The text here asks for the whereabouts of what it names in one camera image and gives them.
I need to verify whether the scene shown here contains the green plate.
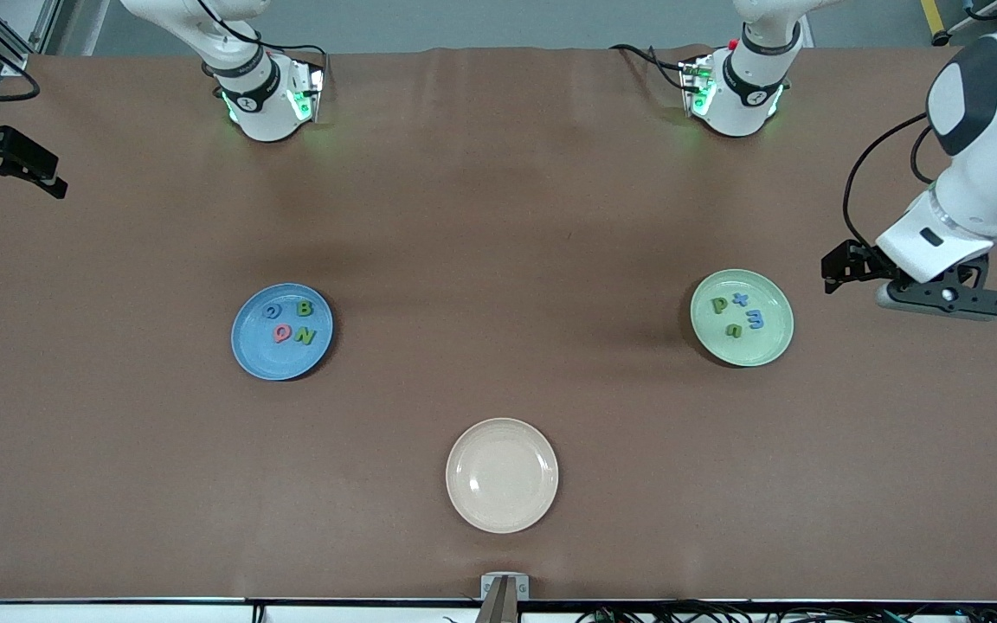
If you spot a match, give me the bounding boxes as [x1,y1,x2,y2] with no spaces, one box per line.
[690,268,795,368]

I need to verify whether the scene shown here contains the blue plate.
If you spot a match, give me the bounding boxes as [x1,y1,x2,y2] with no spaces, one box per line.
[231,283,334,382]

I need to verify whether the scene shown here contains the beige plate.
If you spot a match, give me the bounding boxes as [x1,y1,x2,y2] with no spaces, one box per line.
[445,418,560,535]

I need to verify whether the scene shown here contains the grey bar with black foot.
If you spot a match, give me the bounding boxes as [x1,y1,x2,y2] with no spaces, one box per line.
[931,0,984,47]

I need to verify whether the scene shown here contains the black table edge strip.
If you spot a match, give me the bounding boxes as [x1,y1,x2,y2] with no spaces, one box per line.
[0,595,997,607]

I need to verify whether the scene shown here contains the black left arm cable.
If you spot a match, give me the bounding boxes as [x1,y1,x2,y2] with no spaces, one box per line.
[843,112,936,252]

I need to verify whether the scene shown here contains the black right base cable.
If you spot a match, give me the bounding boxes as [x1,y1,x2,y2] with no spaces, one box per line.
[200,0,331,72]

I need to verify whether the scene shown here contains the black base cable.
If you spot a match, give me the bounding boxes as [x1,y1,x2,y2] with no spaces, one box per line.
[609,43,691,93]
[200,0,331,72]

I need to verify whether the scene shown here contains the black left base cable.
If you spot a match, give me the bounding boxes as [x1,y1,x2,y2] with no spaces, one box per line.
[609,43,691,93]

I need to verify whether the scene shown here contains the tangled black floor cables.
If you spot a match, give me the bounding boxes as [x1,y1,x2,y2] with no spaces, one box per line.
[575,600,997,623]

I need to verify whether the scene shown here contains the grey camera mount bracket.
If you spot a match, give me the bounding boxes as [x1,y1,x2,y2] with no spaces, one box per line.
[479,571,531,623]

